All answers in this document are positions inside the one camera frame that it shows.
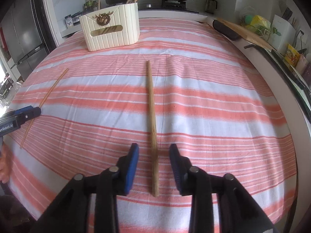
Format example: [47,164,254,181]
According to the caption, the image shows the person's left hand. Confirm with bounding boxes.
[0,143,12,183]

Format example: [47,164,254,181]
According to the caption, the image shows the grey refrigerator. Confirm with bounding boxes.
[1,0,56,80]

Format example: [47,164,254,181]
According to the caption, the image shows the spice jar rack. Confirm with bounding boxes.
[64,12,83,28]

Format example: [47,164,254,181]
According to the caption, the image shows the condiment bottles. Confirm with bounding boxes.
[83,0,98,12]

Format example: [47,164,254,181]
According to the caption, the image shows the cream utensil holder box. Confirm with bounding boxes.
[79,3,140,52]

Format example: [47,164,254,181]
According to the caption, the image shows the pink striped tablecloth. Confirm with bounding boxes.
[4,18,296,232]

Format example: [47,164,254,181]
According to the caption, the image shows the wooden cutting board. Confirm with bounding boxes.
[217,18,275,50]

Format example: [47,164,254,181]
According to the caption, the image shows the black rolled mat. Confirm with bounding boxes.
[212,20,241,41]

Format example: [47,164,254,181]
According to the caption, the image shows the white knife block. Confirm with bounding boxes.
[268,15,296,55]

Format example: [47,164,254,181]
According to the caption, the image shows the yellow green bag bundle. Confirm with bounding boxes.
[239,6,281,39]

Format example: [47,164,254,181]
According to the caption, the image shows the black gas cooktop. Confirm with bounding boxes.
[138,1,199,14]

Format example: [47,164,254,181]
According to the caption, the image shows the glass french press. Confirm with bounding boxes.
[205,0,218,14]

